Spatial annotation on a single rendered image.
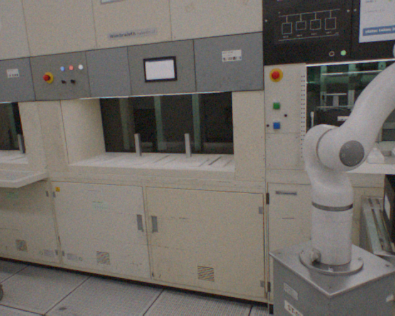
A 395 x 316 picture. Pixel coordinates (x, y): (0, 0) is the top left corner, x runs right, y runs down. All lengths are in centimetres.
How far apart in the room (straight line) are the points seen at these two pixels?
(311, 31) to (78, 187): 170
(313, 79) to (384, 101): 121
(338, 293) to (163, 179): 130
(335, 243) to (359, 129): 35
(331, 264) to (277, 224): 83
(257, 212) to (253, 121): 50
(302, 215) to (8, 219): 216
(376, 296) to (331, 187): 35
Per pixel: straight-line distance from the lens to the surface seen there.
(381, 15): 179
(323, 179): 111
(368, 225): 150
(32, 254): 299
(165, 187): 208
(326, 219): 110
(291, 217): 192
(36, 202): 276
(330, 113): 230
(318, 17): 179
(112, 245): 245
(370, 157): 202
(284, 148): 182
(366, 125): 105
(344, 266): 117
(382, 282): 121
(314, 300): 112
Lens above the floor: 133
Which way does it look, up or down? 12 degrees down
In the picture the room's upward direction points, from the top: 3 degrees counter-clockwise
